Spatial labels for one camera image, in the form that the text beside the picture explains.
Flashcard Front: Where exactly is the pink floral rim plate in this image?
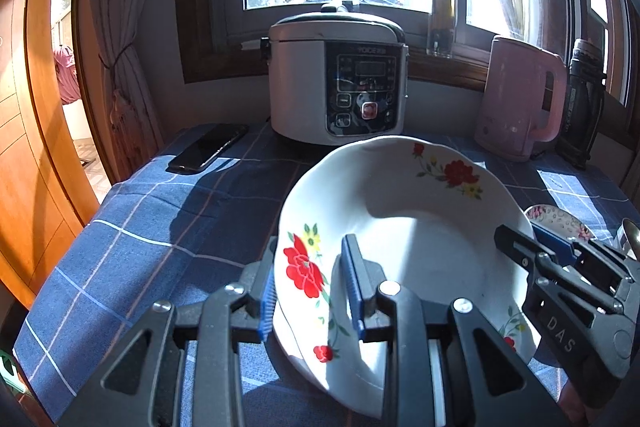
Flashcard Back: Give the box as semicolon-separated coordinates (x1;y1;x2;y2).
525;204;596;242

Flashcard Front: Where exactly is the stainless steel bowl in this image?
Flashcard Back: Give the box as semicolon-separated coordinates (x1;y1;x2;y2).
616;218;640;261

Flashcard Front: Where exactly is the red flower white plate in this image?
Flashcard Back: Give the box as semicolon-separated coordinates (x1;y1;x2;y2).
274;136;540;418

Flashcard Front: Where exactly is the blue plaid tablecloth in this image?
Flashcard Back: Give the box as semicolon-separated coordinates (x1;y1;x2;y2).
13;124;639;426

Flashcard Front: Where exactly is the pink electric kettle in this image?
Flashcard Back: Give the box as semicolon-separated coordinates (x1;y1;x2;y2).
474;36;567;161

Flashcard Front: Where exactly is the black thermos flask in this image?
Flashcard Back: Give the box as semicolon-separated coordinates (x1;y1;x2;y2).
555;39;606;170

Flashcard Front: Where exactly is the black smartphone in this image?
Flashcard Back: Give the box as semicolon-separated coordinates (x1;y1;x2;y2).
167;124;248;174

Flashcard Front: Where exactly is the silver rice cooker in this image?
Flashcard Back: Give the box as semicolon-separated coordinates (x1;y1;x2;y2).
260;0;409;146

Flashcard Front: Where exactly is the orange wooden door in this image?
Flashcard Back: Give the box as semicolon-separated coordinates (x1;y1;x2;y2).
1;0;99;308

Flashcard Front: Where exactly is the glass tea bottle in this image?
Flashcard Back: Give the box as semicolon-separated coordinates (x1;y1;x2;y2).
427;0;457;57

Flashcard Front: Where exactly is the pink hanging garment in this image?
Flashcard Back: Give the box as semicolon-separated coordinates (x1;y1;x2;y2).
53;44;81;105

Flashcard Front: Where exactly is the left brown curtain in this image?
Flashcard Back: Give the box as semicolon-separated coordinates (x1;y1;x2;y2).
76;0;164;181

